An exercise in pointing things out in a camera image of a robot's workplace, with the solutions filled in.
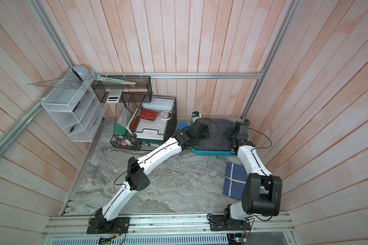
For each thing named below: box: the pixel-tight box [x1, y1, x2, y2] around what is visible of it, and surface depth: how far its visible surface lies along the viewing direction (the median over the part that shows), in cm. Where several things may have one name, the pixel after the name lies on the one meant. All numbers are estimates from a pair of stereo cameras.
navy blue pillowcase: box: [222, 162, 248, 201], surface depth 88 cm
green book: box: [114, 123, 128, 136], surface depth 105 cm
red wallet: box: [139, 109, 159, 122], surface depth 94 cm
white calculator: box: [105, 88, 123, 104], surface depth 100 cm
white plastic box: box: [142, 97, 175, 111], surface depth 99 cm
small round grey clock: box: [71, 64, 90, 82], surface depth 85 cm
